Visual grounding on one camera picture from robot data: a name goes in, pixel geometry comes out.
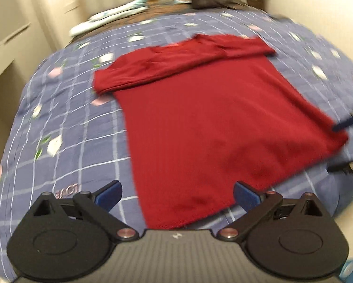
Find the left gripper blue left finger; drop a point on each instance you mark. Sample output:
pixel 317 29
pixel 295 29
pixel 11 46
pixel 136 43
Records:
pixel 95 208

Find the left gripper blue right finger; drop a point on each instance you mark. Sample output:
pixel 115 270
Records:
pixel 259 207

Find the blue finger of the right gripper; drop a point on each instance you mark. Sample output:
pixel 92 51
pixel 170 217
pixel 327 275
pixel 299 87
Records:
pixel 343 124
pixel 345 167

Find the red long sleeve sweater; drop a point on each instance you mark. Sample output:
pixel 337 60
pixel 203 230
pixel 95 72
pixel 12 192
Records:
pixel 206 112

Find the folded light blue blanket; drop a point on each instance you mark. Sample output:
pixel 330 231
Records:
pixel 100 19

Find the brown patterned bed sheet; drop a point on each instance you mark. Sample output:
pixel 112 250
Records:
pixel 152 14

